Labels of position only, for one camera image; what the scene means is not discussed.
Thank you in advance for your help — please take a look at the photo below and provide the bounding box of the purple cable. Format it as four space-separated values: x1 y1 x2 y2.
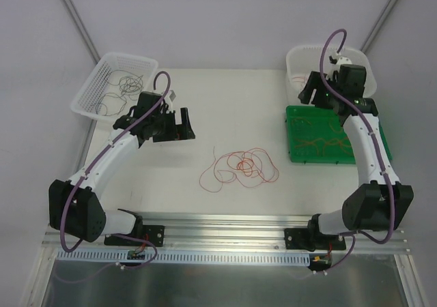
319 29 399 245
59 71 171 252

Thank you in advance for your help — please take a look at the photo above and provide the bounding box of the black wire in basket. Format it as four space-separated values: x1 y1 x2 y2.
107 70 146 98

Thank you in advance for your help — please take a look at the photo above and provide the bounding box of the black wire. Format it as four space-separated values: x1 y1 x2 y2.
95 91 129 117
107 70 146 98

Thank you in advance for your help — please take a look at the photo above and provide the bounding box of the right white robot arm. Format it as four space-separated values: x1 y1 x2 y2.
298 65 414 249

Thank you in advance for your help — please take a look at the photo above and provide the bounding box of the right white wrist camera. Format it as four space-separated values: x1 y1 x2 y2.
329 51 352 73

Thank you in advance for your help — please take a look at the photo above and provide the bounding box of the aluminium mounting rail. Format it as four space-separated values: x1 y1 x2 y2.
42 212 412 254

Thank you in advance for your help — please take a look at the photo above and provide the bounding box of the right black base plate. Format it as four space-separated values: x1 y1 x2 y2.
284 228 346 252

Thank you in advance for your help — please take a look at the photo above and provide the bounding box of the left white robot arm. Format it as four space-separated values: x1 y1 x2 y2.
48 92 195 245

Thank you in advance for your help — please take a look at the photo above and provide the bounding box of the green plastic tray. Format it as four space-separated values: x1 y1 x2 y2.
285 106 379 166

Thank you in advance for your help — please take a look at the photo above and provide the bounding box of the right aluminium frame post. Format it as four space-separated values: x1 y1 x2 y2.
360 0 399 54

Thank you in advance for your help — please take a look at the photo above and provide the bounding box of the red wire bundle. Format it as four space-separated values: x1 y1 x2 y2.
199 145 280 192

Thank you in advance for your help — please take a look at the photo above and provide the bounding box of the white slotted cable duct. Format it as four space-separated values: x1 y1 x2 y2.
57 248 310 267

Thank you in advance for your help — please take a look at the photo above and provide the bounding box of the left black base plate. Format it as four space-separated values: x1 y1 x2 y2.
104 224 165 247

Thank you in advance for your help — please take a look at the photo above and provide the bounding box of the left aluminium frame post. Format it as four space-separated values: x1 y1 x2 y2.
61 0 100 64

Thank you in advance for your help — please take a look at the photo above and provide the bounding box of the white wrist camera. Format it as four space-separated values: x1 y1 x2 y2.
160 90 176 114
329 51 352 73

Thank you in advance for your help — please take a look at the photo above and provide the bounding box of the aluminium frame post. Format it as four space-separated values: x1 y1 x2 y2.
360 0 399 54
61 0 100 64

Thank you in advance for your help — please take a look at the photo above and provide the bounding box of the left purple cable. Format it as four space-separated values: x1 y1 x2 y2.
59 71 171 252

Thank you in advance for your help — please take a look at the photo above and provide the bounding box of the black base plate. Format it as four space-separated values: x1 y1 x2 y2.
284 228 346 252
104 224 165 247

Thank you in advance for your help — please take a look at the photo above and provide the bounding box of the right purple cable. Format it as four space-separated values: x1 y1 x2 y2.
319 29 399 245

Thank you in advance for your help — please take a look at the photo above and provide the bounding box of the white plastic tub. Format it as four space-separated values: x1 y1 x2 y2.
285 45 377 105

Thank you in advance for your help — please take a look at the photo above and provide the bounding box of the pink red wire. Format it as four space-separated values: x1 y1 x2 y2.
293 76 310 95

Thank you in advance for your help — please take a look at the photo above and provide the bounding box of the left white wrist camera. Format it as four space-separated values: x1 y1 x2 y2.
160 90 176 114

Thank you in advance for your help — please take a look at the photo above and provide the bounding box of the white perforated plastic basket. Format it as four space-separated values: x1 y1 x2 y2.
70 52 158 123

